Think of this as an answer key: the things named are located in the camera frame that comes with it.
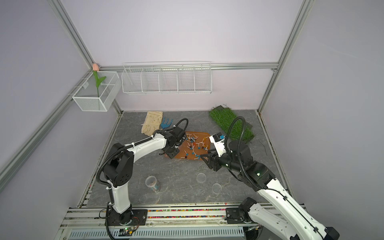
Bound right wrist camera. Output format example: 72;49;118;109
209;133;227;157

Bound blue yellow garden rake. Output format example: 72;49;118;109
160;118;173;130

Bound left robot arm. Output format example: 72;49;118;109
96;118;189;226

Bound pile of spilled lollipops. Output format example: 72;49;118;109
182;133;211;160

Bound cream work glove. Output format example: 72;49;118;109
141;111;163;137

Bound white wire wall rack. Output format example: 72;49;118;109
122;61;213;94

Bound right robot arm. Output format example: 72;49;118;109
201;117;340;240

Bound clear plastic jar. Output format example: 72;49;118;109
145;176;161;193

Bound white mesh wall basket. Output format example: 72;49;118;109
72;72;122;112

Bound pink artificial tulip flower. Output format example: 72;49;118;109
92;63;106;98

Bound brown wooden tray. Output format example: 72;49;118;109
172;131;211;160

